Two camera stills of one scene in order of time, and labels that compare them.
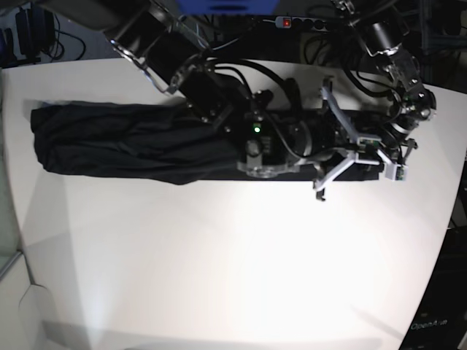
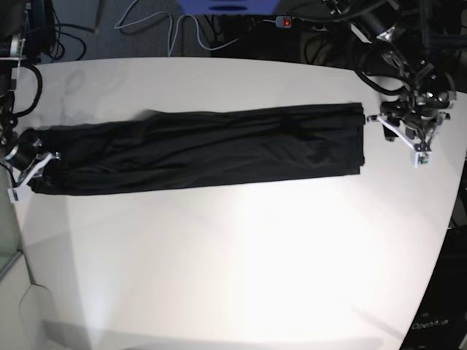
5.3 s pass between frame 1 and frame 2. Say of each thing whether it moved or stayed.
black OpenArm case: stayed
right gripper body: moved
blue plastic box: stayed
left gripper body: moved
